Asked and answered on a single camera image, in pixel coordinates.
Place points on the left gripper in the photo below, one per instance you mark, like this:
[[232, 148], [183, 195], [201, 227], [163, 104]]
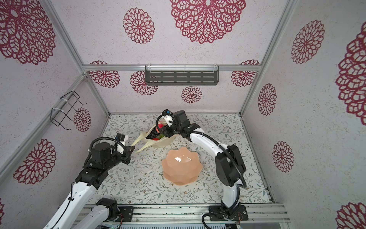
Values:
[[130, 148]]

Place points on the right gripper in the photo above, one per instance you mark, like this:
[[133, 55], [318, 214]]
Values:
[[165, 126]]

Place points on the cream plastic fruit bag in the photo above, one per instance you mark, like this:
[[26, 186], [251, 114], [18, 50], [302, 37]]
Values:
[[147, 138]]

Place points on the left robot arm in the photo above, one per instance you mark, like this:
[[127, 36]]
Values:
[[104, 154]]

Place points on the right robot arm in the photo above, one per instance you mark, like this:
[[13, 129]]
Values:
[[229, 164]]

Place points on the pink scalloped bowl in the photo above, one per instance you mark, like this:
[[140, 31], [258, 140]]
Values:
[[182, 166]]

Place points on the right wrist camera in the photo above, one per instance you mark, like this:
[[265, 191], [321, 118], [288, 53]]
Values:
[[168, 117]]

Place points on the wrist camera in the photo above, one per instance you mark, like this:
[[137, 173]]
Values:
[[122, 138], [168, 117]]

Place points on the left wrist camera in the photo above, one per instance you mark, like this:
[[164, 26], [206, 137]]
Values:
[[122, 138]]

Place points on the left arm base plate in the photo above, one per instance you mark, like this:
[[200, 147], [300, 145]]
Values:
[[116, 212]]

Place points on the grey wall shelf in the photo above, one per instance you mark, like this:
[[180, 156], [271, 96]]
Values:
[[182, 76]]

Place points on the black wire wall rack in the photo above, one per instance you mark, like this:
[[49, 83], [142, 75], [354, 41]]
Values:
[[63, 111]]

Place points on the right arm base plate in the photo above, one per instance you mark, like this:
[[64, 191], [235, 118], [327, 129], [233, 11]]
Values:
[[238, 213]]

